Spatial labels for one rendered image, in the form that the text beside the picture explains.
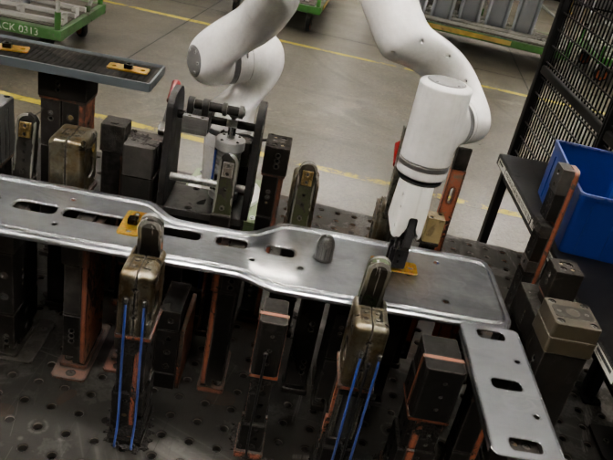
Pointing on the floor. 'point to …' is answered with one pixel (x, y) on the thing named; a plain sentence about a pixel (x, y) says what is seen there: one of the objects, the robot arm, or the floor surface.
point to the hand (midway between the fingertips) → (397, 253)
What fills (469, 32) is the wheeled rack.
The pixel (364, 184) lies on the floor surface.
